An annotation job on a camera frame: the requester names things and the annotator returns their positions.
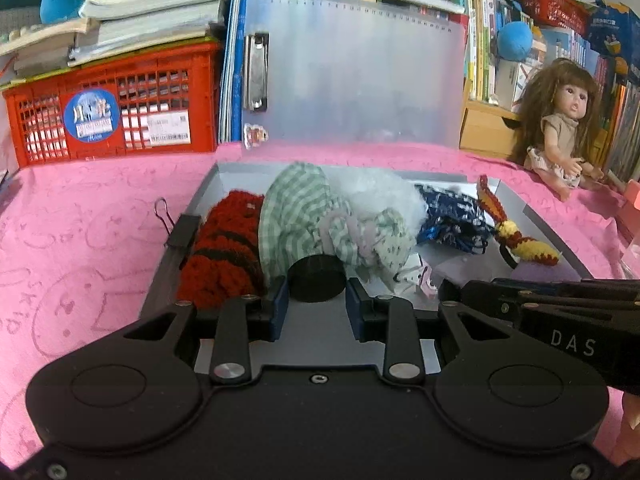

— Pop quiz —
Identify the row of orange-spined books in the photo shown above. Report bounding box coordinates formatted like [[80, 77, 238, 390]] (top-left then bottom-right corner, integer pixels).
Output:
[[602, 55, 640, 186]]

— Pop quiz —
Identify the row of thin picture books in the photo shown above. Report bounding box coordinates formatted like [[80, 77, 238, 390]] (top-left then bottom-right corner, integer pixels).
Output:
[[462, 0, 533, 111]]

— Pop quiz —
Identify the translucent plastic folder case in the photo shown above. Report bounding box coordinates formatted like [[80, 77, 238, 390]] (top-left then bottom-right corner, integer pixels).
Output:
[[240, 0, 468, 148]]

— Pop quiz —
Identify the wooden drawer organizer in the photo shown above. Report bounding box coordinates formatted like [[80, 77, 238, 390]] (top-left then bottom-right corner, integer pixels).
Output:
[[459, 80, 531, 163]]

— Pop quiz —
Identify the navy brocade drawstring pouch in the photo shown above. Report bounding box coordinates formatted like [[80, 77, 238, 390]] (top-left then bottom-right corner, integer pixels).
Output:
[[412, 184, 498, 256]]

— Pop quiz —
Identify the white fluffy pompom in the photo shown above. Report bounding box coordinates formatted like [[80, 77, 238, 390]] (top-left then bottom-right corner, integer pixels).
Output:
[[325, 170, 428, 226]]

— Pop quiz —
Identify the pink block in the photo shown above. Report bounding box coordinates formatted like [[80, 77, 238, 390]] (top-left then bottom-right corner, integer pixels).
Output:
[[616, 180, 640, 228]]

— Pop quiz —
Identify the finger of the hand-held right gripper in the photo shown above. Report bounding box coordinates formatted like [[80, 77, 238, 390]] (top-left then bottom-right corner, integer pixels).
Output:
[[492, 277, 640, 306], [439, 280, 523, 323]]

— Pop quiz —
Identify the red crochet piece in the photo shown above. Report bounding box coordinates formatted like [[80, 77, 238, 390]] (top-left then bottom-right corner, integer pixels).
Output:
[[177, 191, 268, 311]]

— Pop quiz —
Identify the red plastic basket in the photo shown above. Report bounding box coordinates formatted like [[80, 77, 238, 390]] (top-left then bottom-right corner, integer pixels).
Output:
[[520, 0, 590, 36]]

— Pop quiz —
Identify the green checked cloth pouch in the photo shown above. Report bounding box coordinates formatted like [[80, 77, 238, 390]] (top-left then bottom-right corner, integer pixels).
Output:
[[257, 162, 416, 286]]

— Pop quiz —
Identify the brown-haired doll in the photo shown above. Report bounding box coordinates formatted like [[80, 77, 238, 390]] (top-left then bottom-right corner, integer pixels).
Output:
[[510, 57, 618, 203]]

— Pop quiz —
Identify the row of blue-spined books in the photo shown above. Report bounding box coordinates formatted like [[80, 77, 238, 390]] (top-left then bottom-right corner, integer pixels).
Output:
[[540, 25, 616, 91]]

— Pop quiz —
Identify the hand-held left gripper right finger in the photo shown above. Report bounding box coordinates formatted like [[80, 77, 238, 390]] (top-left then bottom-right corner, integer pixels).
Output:
[[346, 277, 511, 386]]

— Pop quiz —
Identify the red plastic crate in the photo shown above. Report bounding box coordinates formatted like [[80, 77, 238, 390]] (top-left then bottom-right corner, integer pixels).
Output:
[[2, 42, 223, 166]]

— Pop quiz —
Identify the stack of worn books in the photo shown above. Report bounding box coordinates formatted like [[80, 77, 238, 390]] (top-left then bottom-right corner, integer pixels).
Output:
[[0, 0, 233, 86]]

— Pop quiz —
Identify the blue printed box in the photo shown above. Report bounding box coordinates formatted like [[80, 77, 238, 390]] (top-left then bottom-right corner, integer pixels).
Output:
[[587, 2, 633, 58]]

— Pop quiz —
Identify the large blue white plush toy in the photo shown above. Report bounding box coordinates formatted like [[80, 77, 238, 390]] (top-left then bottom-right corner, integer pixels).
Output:
[[460, 0, 533, 58]]

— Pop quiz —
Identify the small white carton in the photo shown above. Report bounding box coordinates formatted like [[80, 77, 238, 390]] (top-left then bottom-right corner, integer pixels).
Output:
[[495, 60, 533, 111]]

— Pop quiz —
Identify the black binder clip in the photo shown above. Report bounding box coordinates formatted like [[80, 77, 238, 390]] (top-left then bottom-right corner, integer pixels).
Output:
[[154, 199, 201, 248]]

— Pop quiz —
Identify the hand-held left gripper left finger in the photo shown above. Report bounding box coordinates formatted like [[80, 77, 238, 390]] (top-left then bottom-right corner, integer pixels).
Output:
[[117, 277, 291, 386]]

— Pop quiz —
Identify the small clear bear charm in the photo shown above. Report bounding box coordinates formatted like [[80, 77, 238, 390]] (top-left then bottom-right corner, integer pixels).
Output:
[[242, 124, 268, 150]]

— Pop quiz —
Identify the black round cap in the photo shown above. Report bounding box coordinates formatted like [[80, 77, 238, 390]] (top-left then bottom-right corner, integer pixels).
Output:
[[289, 255, 347, 303]]

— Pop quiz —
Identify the red yellow crochet toy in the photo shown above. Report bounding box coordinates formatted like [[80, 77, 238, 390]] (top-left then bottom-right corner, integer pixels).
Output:
[[475, 175, 563, 267]]

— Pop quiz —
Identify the pink bunny print towel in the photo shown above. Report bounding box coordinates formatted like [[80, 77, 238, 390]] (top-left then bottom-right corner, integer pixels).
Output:
[[0, 140, 640, 468]]

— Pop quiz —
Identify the white cardboard box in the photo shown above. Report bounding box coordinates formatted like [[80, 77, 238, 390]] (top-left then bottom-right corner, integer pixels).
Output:
[[137, 162, 593, 376]]

